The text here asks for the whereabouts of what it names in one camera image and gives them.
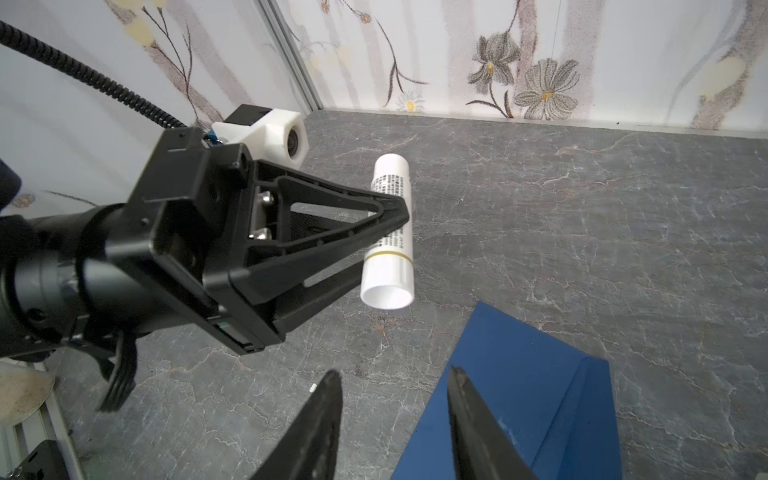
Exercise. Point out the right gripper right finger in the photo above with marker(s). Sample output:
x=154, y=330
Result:
x=480, y=448

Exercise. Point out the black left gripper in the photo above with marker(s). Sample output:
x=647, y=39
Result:
x=209, y=236

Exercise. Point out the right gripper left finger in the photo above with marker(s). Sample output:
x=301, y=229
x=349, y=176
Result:
x=309, y=448

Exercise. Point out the dark blue envelope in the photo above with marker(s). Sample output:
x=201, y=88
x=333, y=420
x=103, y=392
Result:
x=552, y=402

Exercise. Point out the white glue stick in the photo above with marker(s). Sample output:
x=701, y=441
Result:
x=388, y=271

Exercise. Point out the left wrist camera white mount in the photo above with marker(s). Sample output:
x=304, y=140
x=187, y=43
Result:
x=275, y=135

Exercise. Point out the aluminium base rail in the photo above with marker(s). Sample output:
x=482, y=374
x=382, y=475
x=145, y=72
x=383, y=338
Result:
x=40, y=447

